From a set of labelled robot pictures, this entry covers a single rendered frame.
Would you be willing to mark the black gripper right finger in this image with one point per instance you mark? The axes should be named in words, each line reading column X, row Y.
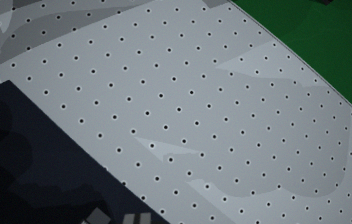
column 145, row 218

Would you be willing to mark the grey flat base plate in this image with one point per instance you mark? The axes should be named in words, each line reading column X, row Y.
column 193, row 105

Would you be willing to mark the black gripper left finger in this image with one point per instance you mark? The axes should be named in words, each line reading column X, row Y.
column 129, row 219

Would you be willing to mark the white benchtop thermal cycler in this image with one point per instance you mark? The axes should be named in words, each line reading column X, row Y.
column 46, row 178

